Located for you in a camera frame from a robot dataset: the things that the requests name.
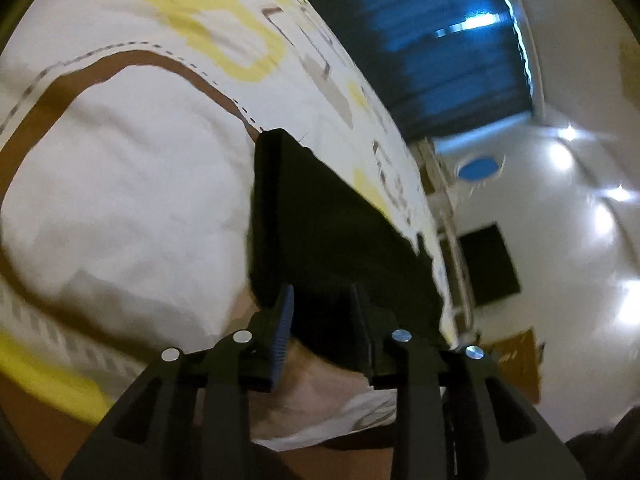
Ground white patterned bed sheet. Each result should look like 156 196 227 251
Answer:
1 0 448 424

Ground white dressing table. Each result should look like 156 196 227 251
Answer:
410 140 476 347

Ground dark blue curtain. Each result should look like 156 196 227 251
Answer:
309 0 533 143

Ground oval blue mirror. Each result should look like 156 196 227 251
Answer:
457 155 502 182

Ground black wall television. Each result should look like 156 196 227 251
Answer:
458 222 522 308

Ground wooden cabinet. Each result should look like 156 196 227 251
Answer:
483 328 546 405

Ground black pants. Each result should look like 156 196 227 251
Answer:
250 129 445 389

